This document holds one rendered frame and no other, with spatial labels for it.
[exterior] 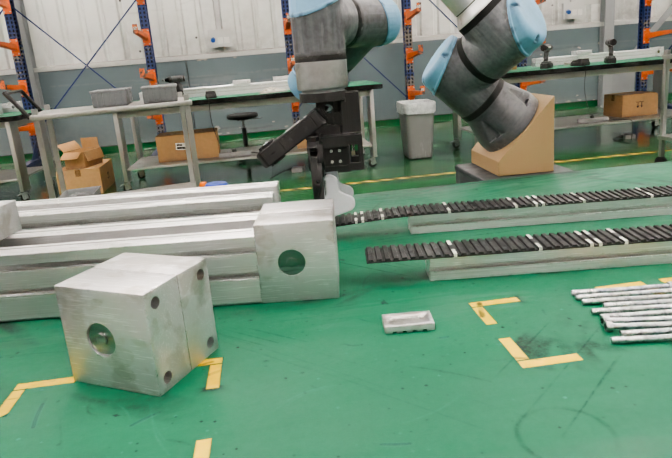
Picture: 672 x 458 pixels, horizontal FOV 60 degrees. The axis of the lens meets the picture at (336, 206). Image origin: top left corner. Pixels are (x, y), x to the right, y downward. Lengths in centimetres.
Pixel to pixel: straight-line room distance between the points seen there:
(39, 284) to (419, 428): 47
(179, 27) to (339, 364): 799
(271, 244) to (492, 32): 68
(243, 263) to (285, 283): 5
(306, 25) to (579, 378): 56
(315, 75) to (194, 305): 40
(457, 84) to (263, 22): 718
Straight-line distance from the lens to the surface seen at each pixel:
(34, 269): 76
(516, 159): 127
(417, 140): 579
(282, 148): 85
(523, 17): 116
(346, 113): 85
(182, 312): 55
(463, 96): 125
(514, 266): 73
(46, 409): 58
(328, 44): 83
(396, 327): 59
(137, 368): 55
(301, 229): 65
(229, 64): 832
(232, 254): 67
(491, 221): 91
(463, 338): 58
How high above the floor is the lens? 105
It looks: 14 degrees down
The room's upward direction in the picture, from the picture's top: 5 degrees counter-clockwise
